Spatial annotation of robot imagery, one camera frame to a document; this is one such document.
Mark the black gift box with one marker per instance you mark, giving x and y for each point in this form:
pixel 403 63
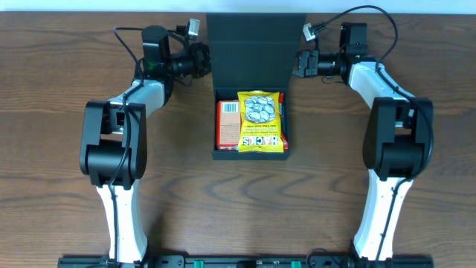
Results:
pixel 253 51

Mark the yellow candy bag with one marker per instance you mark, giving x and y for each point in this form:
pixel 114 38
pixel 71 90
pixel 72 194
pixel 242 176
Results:
pixel 261 128

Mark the red candy bag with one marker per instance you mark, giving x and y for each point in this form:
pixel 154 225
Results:
pixel 282 121

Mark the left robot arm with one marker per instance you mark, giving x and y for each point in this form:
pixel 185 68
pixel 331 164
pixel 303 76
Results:
pixel 113 152

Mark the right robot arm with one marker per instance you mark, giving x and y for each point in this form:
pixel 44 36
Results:
pixel 397 146

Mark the red orange barcode box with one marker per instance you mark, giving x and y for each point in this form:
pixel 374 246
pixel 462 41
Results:
pixel 228 124

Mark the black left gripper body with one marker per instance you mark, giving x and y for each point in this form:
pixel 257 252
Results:
pixel 202 59

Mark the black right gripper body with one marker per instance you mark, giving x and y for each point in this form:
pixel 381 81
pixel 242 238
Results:
pixel 309 63

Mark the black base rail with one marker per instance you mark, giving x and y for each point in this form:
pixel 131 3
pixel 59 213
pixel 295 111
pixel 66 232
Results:
pixel 245 261

